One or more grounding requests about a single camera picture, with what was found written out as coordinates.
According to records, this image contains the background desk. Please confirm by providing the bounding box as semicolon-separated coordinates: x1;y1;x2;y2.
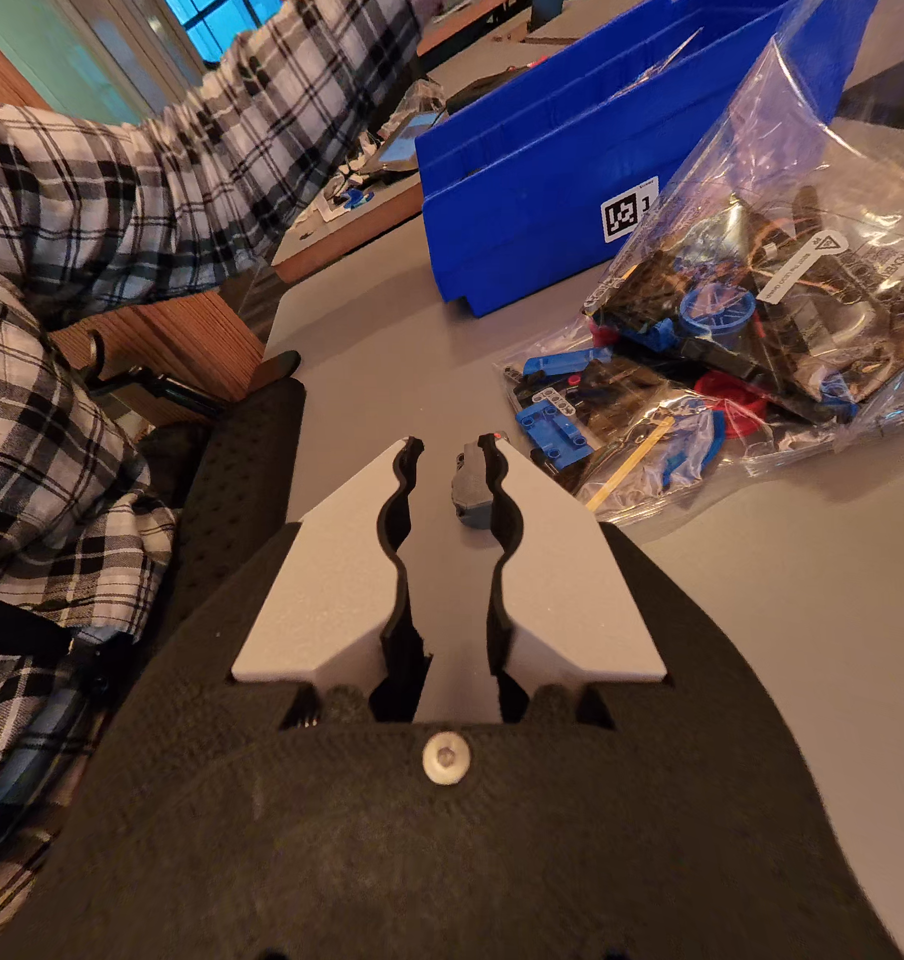
270;0;652;285

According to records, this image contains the grey desk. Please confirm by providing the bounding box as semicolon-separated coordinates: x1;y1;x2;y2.
260;0;904;960

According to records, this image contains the black dotted mat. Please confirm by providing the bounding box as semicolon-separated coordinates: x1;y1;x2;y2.
140;377;308;654

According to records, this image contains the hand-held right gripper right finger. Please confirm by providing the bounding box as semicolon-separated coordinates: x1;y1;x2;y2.
476;432;667;725

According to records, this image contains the device with blue screen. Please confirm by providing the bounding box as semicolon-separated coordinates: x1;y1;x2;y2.
377;108;447;174

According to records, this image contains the blue storage bin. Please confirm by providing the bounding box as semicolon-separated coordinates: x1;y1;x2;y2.
414;0;882;320

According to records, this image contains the grey toy motor block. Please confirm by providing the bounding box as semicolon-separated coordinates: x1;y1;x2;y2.
450;441;500;531

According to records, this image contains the person's black shoe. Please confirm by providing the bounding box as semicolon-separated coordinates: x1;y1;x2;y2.
253;350;303;387

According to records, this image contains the small clear bag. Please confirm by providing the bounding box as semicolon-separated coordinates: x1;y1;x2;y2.
318;161;382;222

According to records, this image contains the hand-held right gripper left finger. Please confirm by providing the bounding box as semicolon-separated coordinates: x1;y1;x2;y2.
230;437;434;725

